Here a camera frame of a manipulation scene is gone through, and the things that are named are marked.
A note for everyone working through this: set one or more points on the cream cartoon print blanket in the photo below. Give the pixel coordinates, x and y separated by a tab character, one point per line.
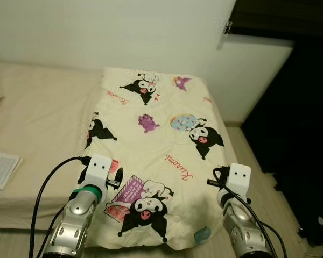
151	145

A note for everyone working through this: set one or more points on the white printed booklet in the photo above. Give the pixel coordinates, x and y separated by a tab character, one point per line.
2	169

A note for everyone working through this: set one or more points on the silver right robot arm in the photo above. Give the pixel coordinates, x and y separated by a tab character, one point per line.
242	231

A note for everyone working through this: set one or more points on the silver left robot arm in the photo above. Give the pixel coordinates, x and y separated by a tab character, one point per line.
78	220

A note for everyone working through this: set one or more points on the black wardrobe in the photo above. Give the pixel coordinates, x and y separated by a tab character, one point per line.
296	134

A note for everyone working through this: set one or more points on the beige sheeted bed mattress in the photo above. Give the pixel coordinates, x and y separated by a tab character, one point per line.
37	118

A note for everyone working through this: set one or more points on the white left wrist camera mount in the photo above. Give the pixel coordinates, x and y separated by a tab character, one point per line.
98	167

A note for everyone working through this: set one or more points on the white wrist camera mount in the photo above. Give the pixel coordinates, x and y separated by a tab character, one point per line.
238	177
98	167

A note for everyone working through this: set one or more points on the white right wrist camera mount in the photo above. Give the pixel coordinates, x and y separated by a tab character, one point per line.
238	177

